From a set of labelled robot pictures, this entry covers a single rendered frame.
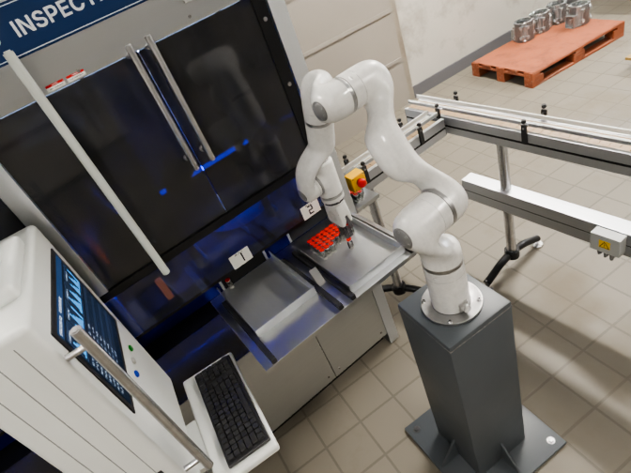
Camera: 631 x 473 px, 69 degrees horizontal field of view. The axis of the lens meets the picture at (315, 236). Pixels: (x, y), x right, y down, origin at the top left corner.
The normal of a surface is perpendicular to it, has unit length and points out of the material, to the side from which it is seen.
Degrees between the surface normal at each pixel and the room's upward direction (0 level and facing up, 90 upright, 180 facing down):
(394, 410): 0
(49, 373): 90
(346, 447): 0
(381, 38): 90
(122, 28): 90
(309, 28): 90
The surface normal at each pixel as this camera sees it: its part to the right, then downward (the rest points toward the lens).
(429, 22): 0.48, 0.40
